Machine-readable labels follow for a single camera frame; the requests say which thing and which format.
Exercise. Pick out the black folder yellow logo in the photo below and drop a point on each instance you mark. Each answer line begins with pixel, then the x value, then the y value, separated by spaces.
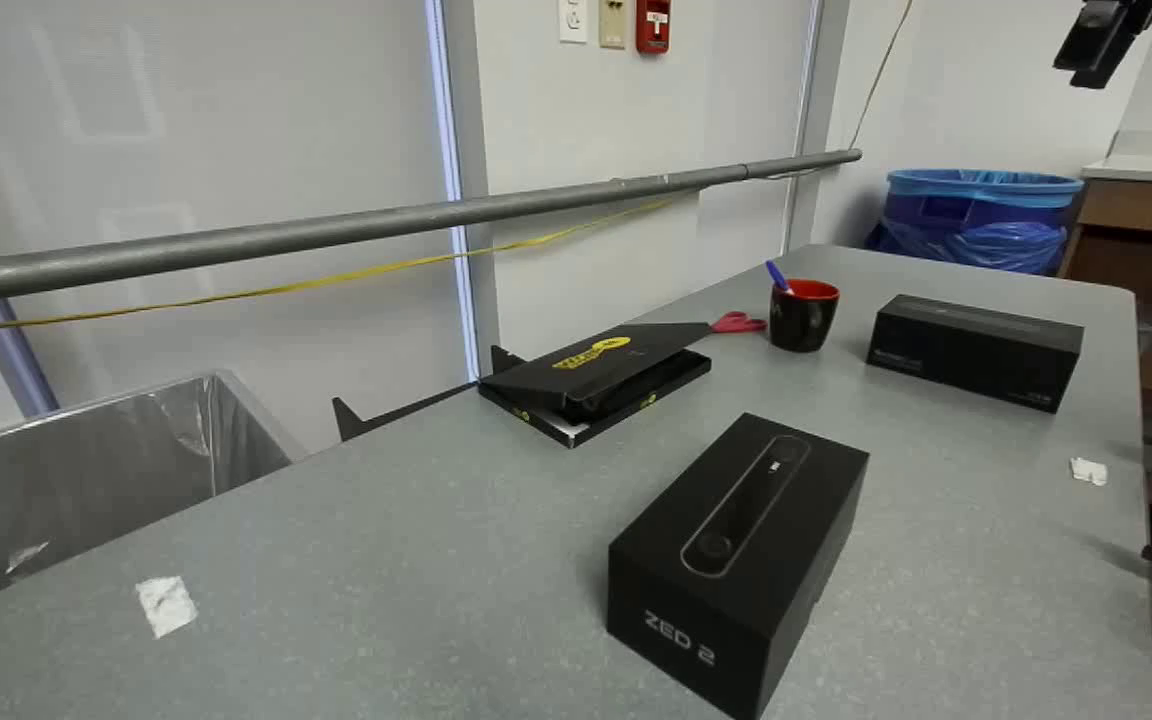
pixel 598 377

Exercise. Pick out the black cup red inside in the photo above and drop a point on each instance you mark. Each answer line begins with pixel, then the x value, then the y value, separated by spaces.
pixel 801 322

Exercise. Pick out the red fire alarm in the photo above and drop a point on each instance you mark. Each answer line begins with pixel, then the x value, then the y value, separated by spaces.
pixel 655 26

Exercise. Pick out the black ZED 2 box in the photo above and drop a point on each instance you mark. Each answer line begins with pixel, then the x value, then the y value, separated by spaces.
pixel 736 560

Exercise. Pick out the blue trash bag bin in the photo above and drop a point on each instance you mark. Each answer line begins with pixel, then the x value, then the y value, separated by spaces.
pixel 977 222

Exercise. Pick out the long black box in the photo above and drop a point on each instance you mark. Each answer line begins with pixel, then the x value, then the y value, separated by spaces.
pixel 977 348

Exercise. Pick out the small white tape piece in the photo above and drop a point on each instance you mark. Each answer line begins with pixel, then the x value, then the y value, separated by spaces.
pixel 1091 471

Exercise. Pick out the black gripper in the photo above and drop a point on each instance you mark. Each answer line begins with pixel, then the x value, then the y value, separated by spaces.
pixel 1124 21

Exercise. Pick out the grey bin clear liner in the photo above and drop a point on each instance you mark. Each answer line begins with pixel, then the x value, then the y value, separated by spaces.
pixel 81 482

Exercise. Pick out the white light switch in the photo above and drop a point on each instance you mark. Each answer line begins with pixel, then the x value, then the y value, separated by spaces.
pixel 573 18

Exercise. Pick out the grey metal pole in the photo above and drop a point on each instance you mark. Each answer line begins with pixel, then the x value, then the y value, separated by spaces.
pixel 338 229

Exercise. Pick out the small red object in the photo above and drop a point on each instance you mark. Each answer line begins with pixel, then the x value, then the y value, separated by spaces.
pixel 736 322

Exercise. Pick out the blue marker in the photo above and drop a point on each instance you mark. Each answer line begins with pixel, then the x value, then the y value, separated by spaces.
pixel 776 278

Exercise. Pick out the beige wall thermostat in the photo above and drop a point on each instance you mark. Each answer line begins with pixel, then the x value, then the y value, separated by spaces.
pixel 613 21

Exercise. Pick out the large white tape piece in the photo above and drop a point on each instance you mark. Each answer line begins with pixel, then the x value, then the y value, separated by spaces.
pixel 164 606

